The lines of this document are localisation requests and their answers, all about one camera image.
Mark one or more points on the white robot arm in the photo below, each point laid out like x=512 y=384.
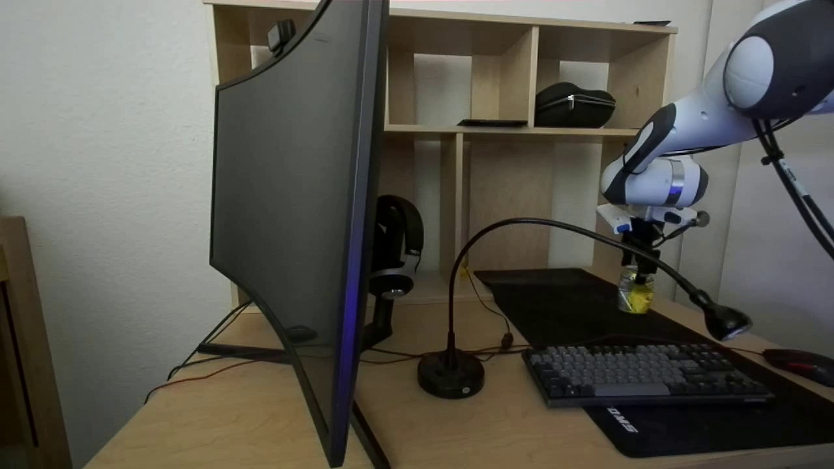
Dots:
x=695 y=120

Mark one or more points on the small dark flat object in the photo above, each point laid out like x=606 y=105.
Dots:
x=652 y=22

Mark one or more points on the black gooseneck desk lamp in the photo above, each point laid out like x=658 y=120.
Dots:
x=450 y=374

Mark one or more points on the black monitor stand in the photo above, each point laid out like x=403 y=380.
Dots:
x=244 y=349

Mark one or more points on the light wooden shelf unit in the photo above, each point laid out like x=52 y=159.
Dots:
x=521 y=186

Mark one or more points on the grey mechanical keyboard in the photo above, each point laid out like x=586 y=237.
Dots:
x=641 y=371

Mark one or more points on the black desk mat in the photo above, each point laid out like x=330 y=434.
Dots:
x=575 y=303

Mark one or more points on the yellow drink can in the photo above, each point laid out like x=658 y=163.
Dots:
x=637 y=301

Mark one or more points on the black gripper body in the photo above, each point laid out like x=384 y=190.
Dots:
x=639 y=223

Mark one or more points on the brown wooden cabinet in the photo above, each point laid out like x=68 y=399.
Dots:
x=21 y=365

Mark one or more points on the black bag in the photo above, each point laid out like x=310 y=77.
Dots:
x=575 y=105

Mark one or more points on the white door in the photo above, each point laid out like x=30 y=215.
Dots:
x=765 y=288

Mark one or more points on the black headphones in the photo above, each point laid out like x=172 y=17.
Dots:
x=397 y=237

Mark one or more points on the black curved monitor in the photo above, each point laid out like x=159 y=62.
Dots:
x=294 y=216

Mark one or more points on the black and red mouse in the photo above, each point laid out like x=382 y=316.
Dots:
x=803 y=363

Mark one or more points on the black headphone stand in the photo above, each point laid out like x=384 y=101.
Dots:
x=379 y=320

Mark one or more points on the flat black device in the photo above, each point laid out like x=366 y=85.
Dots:
x=493 y=124

